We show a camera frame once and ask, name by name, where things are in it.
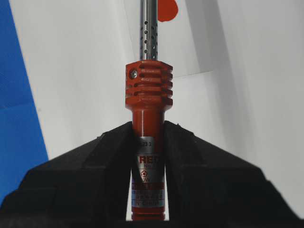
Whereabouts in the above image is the white folded card with dots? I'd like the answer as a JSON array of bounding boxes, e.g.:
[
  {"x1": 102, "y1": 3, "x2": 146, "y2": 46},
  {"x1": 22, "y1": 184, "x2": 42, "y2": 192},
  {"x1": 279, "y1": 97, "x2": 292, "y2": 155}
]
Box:
[{"x1": 123, "y1": 0, "x2": 240, "y2": 78}]

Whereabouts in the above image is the blue table mat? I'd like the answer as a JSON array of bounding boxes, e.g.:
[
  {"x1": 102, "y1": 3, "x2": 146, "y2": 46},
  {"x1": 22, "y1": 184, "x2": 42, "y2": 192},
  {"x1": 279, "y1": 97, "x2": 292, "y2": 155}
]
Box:
[{"x1": 0, "y1": 0, "x2": 48, "y2": 199}]

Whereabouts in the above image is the white paper sheet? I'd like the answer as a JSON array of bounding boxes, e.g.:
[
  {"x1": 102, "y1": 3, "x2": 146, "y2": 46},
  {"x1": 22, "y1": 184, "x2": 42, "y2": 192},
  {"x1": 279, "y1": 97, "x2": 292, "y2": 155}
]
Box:
[{"x1": 10, "y1": 0, "x2": 304, "y2": 218}]

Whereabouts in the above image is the red handled soldering iron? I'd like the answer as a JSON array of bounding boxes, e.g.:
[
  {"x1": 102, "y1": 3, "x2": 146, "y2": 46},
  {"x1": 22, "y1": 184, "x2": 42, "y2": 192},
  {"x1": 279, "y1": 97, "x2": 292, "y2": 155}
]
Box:
[{"x1": 125, "y1": 0, "x2": 173, "y2": 220}]

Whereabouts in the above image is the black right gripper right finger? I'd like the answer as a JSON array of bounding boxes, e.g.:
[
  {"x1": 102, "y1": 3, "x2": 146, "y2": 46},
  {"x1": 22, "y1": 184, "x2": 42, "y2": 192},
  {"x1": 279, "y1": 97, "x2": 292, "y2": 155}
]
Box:
[{"x1": 164, "y1": 121, "x2": 304, "y2": 228}]

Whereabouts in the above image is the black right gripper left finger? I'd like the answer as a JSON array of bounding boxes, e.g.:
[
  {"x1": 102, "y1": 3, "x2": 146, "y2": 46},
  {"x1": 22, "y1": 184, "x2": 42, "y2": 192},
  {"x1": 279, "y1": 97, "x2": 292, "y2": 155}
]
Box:
[{"x1": 0, "y1": 122, "x2": 135, "y2": 228}]

